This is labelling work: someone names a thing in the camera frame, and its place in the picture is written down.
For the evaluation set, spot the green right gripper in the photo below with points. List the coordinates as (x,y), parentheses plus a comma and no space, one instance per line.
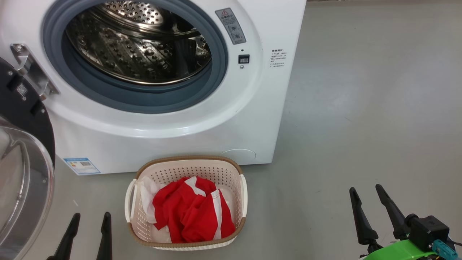
(400,252)

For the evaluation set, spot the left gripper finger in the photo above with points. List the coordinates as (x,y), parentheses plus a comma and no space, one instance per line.
(66,242)
(105,238)

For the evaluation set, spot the red and white garment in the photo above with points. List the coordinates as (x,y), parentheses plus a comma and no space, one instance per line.
(187,213)

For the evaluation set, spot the black glass washer door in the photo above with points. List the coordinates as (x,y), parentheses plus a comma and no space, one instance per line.
(21,108)

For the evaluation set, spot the cream laundry basket brown rim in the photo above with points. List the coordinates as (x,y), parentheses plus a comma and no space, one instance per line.
(231,173)

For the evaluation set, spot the white front-load washing machine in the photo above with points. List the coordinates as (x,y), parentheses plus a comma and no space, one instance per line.
(252,119)

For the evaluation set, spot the metal door hinge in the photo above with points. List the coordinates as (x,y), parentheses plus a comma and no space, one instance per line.
(32,72)

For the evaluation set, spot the black door latch socket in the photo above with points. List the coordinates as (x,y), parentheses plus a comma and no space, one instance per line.
(244,59)

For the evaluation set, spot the blue energy label sticker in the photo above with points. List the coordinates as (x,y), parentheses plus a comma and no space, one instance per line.
(82,166)

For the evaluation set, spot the round white filter cover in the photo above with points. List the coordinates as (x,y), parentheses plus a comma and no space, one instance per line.
(238,156)

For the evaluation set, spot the grey warning sticker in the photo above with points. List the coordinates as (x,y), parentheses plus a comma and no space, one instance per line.
(231,26)

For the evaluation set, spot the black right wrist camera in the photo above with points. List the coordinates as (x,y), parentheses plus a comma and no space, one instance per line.
(427,231)

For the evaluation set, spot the teal right camera connector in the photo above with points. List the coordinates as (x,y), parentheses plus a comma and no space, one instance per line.
(443,250)

